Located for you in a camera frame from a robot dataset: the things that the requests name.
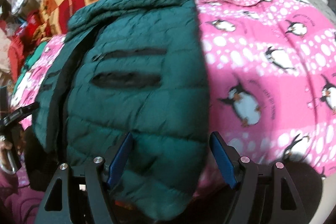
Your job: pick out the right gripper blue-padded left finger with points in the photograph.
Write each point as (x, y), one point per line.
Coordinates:
(80, 194)

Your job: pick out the dark green puffer jacket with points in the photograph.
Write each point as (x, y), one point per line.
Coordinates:
(132, 66)

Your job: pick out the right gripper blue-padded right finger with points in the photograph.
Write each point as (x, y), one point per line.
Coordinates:
(259, 193)

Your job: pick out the person's left hand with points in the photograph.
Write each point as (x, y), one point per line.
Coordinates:
(5, 147)

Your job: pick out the teal green cloth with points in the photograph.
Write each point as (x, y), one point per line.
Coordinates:
(28, 64)

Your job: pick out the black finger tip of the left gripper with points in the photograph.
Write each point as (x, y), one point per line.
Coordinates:
(18, 115)

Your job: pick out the red clothes pile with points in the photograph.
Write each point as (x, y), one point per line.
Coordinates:
(25, 39)

